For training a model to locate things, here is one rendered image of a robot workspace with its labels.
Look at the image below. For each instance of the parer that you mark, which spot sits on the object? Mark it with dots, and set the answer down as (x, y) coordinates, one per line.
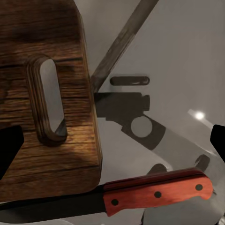
(147, 194)

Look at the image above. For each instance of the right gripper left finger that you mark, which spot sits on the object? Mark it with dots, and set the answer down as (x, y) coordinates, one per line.
(11, 140)

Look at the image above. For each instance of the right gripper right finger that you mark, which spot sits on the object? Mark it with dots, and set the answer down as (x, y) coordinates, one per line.
(217, 138)

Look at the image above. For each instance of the cutting board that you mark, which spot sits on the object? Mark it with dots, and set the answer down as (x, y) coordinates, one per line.
(31, 29)

